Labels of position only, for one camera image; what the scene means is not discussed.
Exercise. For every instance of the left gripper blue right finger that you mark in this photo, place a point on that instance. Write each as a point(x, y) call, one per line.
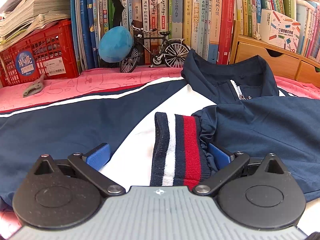
point(230, 166)

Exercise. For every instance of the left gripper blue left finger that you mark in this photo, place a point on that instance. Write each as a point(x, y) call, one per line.
point(88, 165)

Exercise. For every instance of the white navy zip jacket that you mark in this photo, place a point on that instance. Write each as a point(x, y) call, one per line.
point(159, 132)

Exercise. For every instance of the grey clip on mat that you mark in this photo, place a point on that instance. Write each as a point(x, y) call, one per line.
point(35, 87)

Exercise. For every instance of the pink rabbit pattern mat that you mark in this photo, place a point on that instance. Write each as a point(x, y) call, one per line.
point(100, 80)

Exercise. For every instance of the wooden desktop drawer shelf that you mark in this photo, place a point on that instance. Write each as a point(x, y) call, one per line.
point(282, 62)

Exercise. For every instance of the red plastic crate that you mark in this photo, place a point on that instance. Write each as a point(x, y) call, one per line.
point(48, 51)

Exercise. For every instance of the miniature black bicycle model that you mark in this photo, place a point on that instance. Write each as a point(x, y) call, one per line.
point(157, 50)

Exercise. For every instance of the blue round ball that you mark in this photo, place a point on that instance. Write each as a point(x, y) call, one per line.
point(115, 45)

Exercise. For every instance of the white colourful stationery box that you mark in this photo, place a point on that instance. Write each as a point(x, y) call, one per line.
point(279, 30)

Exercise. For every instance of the row of upright books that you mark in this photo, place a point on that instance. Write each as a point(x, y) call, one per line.
point(205, 25)

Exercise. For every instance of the stack of papers and magazines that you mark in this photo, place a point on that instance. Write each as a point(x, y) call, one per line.
point(21, 17)

